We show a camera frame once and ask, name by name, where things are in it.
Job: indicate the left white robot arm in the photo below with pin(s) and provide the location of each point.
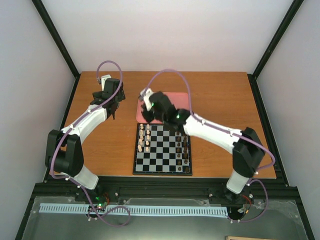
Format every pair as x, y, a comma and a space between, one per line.
64, 153

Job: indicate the white chess queen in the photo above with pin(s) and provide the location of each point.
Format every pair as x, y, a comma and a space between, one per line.
140, 148

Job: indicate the pink plastic tray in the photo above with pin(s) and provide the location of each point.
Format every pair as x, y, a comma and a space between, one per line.
179, 99

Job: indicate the black aluminium frame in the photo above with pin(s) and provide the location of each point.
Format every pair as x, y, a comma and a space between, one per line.
177, 188

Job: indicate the light blue cable duct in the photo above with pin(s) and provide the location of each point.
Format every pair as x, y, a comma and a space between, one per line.
136, 210

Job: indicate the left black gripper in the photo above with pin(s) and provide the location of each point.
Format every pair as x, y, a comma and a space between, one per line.
122, 96

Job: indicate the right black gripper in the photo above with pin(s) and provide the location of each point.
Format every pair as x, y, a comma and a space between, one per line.
149, 118

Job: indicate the clear acrylic sheet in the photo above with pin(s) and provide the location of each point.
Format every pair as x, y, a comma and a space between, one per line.
276, 220

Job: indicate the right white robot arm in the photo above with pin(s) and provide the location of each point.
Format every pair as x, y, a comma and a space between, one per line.
244, 145

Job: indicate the brown chess pieces back row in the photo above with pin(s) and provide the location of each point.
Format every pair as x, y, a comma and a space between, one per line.
185, 151

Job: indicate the black white chess board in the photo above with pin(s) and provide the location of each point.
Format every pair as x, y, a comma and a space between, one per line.
161, 158

